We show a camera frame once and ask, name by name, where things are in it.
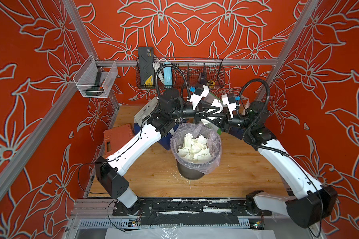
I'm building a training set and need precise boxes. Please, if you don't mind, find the red plastic tool case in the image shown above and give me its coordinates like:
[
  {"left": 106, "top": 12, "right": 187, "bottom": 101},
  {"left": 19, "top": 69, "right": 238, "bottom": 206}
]
[{"left": 103, "top": 124, "right": 135, "bottom": 158}]

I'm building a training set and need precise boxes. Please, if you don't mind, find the blue white paper bag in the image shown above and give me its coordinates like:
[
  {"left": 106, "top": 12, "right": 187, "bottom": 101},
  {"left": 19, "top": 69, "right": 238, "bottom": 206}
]
[{"left": 134, "top": 98, "right": 158, "bottom": 134}]

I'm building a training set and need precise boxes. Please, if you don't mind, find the white coiled cable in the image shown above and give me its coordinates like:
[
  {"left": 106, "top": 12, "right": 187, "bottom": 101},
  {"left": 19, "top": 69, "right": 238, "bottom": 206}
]
[{"left": 152, "top": 58, "right": 168, "bottom": 85}]

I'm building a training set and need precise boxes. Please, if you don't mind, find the white receipt paper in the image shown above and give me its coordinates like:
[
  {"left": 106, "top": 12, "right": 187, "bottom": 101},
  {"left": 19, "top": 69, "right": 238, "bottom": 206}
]
[{"left": 211, "top": 99, "right": 223, "bottom": 114}]

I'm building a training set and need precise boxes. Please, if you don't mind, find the black yellow box device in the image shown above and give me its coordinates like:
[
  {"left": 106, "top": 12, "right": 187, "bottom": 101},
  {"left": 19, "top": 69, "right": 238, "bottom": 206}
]
[{"left": 138, "top": 47, "right": 155, "bottom": 87}]

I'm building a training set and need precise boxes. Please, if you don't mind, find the clear acrylic wall box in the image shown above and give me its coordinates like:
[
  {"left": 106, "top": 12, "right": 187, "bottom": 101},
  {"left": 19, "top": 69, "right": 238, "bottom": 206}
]
[{"left": 73, "top": 55, "right": 119, "bottom": 98}]

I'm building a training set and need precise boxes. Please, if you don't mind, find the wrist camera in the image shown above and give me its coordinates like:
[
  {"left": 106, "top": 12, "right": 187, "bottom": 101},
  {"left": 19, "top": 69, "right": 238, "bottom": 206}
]
[
  {"left": 189, "top": 84, "right": 209, "bottom": 110},
  {"left": 221, "top": 93, "right": 238, "bottom": 118}
]

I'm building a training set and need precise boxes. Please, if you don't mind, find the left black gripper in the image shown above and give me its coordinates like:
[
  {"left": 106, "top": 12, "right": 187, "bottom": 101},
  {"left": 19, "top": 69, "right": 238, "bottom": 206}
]
[{"left": 170, "top": 102, "right": 220, "bottom": 126}]

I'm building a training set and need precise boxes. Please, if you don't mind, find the yellow black tape measure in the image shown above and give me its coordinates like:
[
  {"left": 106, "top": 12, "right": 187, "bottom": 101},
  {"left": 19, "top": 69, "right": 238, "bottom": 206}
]
[{"left": 207, "top": 80, "right": 215, "bottom": 89}]

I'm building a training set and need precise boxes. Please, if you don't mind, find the black wire wall basket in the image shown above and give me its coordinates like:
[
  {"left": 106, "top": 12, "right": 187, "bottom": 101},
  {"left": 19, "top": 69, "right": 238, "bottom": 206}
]
[{"left": 136, "top": 57, "right": 225, "bottom": 90}]

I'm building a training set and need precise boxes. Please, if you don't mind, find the white green paper bag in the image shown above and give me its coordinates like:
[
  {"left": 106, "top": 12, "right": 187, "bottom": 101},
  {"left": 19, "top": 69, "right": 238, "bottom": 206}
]
[{"left": 197, "top": 93, "right": 224, "bottom": 135}]

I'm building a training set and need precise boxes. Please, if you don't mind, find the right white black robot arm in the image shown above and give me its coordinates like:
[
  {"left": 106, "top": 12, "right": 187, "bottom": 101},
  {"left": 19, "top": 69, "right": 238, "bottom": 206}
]
[{"left": 204, "top": 101, "right": 338, "bottom": 229}]

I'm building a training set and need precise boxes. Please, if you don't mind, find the pile of torn paper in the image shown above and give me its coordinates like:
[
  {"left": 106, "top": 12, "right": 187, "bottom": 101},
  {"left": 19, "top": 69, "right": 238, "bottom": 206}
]
[{"left": 177, "top": 133, "right": 212, "bottom": 164}]

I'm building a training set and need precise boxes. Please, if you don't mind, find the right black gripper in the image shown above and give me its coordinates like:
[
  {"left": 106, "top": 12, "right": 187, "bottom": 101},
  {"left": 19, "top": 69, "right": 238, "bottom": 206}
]
[{"left": 205, "top": 110, "right": 255, "bottom": 136}]

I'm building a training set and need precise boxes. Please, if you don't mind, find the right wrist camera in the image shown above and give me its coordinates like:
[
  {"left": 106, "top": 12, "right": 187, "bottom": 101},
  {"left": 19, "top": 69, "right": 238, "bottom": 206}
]
[{"left": 221, "top": 93, "right": 238, "bottom": 118}]

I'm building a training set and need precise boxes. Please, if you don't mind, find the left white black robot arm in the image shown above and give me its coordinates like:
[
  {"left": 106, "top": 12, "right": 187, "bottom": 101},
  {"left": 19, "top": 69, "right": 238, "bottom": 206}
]
[{"left": 95, "top": 86, "right": 223, "bottom": 215}]

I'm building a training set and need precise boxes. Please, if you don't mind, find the clear plastic bin liner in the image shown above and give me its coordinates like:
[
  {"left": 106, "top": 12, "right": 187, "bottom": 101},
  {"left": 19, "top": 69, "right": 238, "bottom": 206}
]
[{"left": 171, "top": 123, "right": 222, "bottom": 180}]

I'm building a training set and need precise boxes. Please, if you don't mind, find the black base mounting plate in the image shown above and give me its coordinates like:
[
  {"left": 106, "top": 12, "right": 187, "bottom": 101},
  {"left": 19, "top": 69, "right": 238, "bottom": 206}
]
[{"left": 107, "top": 198, "right": 273, "bottom": 230}]

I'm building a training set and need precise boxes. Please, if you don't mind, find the dark green tool in box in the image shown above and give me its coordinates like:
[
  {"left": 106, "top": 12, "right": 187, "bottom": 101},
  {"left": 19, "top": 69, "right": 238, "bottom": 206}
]
[{"left": 85, "top": 71, "right": 104, "bottom": 96}]

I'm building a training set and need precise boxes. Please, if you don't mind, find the light blue power bank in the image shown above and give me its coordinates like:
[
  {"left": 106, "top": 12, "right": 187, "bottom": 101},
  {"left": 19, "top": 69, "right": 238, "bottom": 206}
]
[{"left": 163, "top": 66, "right": 173, "bottom": 87}]

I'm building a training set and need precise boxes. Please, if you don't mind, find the grey mesh trash bin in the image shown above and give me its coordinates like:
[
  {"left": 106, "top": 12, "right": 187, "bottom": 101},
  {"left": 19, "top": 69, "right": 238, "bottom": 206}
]
[{"left": 177, "top": 162, "right": 205, "bottom": 180}]

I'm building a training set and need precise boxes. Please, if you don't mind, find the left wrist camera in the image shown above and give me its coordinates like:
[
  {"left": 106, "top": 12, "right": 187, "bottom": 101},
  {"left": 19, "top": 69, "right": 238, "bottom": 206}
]
[{"left": 189, "top": 84, "right": 209, "bottom": 110}]

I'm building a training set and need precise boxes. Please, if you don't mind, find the dark small item in basket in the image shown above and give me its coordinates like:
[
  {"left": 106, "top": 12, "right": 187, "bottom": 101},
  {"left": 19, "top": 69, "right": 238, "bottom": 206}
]
[{"left": 198, "top": 72, "right": 207, "bottom": 85}]

